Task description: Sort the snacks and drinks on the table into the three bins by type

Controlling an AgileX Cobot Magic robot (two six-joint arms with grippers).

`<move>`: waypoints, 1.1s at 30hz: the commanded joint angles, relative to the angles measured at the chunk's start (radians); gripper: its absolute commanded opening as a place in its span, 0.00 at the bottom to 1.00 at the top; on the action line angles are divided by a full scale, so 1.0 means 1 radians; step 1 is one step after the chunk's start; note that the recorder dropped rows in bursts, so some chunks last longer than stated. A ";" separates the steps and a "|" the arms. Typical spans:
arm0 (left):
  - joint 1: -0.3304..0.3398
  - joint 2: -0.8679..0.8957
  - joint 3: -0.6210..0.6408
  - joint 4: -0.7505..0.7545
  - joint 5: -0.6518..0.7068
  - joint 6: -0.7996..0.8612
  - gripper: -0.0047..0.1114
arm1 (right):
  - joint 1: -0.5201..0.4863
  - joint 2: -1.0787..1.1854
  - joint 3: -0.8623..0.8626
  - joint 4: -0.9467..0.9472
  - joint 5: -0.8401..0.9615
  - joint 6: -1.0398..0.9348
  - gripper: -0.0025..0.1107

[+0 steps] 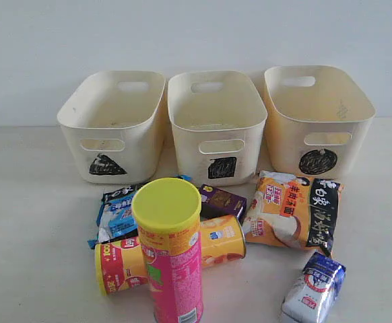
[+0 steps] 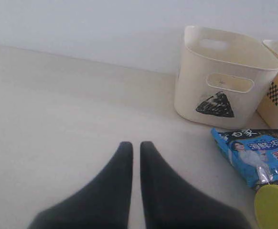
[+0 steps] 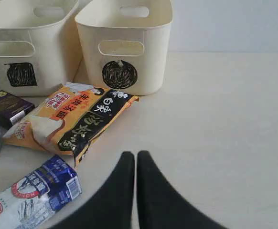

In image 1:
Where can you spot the pink chips can yellow lid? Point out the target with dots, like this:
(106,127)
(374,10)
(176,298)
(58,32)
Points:
(175,281)

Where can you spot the blue instant noodle packet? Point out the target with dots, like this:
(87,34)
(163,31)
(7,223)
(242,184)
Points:
(116,215)

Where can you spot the orange instant noodle packet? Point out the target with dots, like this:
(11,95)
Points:
(293,212)

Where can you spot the blue white milk carton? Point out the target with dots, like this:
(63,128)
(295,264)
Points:
(314,292)

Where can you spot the purple small box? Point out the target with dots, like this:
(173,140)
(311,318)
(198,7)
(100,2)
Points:
(216,202)

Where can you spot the cream bin square mark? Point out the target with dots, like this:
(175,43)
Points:
(217,120)

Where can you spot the cream bin triangle mark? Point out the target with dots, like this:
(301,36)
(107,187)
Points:
(114,125)

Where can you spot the cream bin circle mark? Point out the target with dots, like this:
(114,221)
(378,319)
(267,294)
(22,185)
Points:
(318,118)

